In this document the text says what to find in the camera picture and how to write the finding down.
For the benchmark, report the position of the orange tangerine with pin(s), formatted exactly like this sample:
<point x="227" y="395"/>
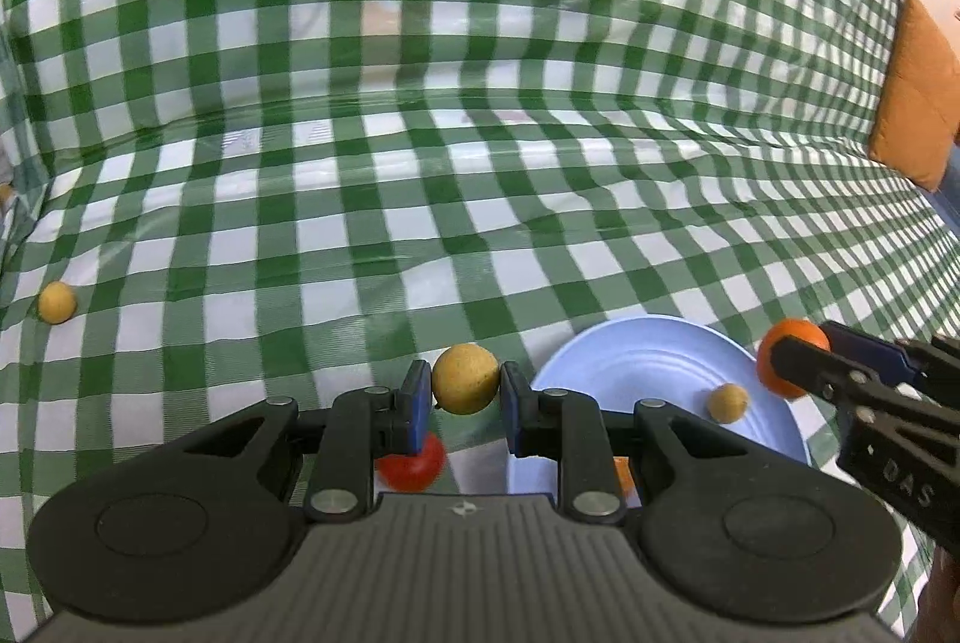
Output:
<point x="623" y="474"/>
<point x="799" y="329"/>

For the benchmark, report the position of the green white checkered cloth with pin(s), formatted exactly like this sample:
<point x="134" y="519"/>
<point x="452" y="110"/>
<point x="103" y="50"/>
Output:
<point x="450" y="126"/>

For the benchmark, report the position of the small round yellow fruit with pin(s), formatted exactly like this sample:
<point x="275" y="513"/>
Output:
<point x="57" y="302"/>
<point x="729" y="403"/>

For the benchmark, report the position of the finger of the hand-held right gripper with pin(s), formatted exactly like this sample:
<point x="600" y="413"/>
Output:
<point x="817" y="369"/>
<point x="870" y="350"/>

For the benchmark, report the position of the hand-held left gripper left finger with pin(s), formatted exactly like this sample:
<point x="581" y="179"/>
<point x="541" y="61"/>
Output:
<point x="416" y="414"/>

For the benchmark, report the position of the light blue plate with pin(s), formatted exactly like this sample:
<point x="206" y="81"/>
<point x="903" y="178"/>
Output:
<point x="637" y="365"/>

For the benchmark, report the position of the large round yellow fruit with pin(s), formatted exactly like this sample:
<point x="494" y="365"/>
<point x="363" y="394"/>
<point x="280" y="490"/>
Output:
<point x="466" y="379"/>

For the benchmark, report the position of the orange cushion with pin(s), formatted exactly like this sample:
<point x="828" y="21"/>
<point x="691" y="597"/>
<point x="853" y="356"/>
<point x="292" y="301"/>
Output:
<point x="919" y="88"/>

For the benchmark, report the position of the person's right forearm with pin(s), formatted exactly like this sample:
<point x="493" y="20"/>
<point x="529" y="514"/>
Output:
<point x="941" y="594"/>

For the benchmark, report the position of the red tomato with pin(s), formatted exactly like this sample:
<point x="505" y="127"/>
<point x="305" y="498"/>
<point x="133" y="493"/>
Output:
<point x="420" y="469"/>

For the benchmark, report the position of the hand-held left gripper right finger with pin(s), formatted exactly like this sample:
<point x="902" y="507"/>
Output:
<point x="514" y="414"/>

